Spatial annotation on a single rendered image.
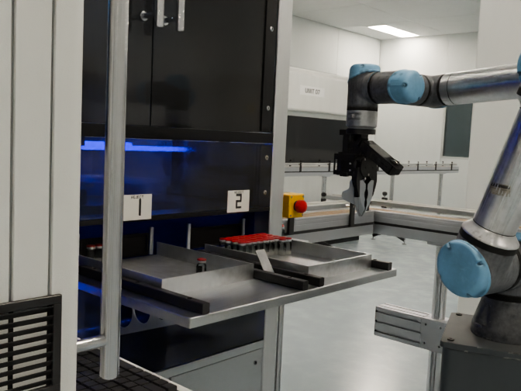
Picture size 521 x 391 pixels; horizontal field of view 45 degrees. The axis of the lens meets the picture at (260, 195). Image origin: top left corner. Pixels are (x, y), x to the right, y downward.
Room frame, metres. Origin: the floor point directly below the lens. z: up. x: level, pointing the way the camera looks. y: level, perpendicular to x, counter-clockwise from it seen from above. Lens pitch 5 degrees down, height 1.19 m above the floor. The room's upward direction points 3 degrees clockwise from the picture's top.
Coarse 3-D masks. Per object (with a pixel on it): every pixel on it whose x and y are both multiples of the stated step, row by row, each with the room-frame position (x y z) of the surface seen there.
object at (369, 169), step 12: (348, 132) 1.52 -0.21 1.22; (360, 132) 1.50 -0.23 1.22; (372, 132) 1.51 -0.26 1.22; (348, 144) 1.54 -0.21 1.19; (360, 144) 1.52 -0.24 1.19; (336, 156) 1.54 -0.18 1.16; (348, 156) 1.51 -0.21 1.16; (360, 156) 1.50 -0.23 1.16; (336, 168) 1.55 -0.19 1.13; (348, 168) 1.52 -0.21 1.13; (360, 168) 1.49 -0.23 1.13; (372, 168) 1.52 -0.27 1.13
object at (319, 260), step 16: (240, 256) 1.51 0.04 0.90; (256, 256) 1.48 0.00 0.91; (272, 256) 1.65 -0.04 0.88; (288, 256) 1.66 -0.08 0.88; (304, 256) 1.67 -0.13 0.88; (320, 256) 1.67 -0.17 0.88; (336, 256) 1.63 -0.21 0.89; (352, 256) 1.60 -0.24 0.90; (368, 256) 1.55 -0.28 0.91; (304, 272) 1.38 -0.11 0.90; (320, 272) 1.41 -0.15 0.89; (336, 272) 1.45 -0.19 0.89
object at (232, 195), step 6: (228, 192) 1.67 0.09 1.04; (234, 192) 1.69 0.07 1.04; (240, 192) 1.71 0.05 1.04; (246, 192) 1.72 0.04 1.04; (228, 198) 1.67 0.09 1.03; (234, 198) 1.69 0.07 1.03; (246, 198) 1.73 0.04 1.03; (228, 204) 1.67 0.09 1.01; (234, 204) 1.69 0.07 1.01; (240, 204) 1.71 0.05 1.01; (246, 204) 1.73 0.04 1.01; (228, 210) 1.68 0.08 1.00; (234, 210) 1.69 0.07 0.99; (240, 210) 1.71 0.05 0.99; (246, 210) 1.73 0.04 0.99
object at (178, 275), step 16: (80, 256) 1.37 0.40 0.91; (144, 256) 1.57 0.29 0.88; (160, 256) 1.58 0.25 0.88; (176, 256) 1.55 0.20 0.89; (192, 256) 1.51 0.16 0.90; (208, 256) 1.47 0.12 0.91; (128, 272) 1.25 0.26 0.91; (144, 272) 1.38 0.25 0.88; (160, 272) 1.39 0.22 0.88; (176, 272) 1.39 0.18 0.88; (192, 272) 1.40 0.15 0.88; (208, 272) 1.27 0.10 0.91; (224, 272) 1.31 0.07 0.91; (240, 272) 1.34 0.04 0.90; (176, 288) 1.21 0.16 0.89; (192, 288) 1.24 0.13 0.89
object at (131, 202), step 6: (126, 198) 1.43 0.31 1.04; (132, 198) 1.44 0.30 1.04; (138, 198) 1.45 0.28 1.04; (144, 198) 1.47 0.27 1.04; (150, 198) 1.48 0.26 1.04; (126, 204) 1.43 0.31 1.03; (132, 204) 1.44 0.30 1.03; (138, 204) 1.45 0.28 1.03; (144, 204) 1.47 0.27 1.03; (150, 204) 1.48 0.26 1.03; (126, 210) 1.43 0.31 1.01; (132, 210) 1.44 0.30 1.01; (138, 210) 1.45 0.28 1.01; (144, 210) 1.47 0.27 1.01; (150, 210) 1.48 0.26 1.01; (126, 216) 1.43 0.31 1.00; (132, 216) 1.44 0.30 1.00; (138, 216) 1.45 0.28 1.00; (144, 216) 1.47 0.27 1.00; (150, 216) 1.48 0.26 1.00
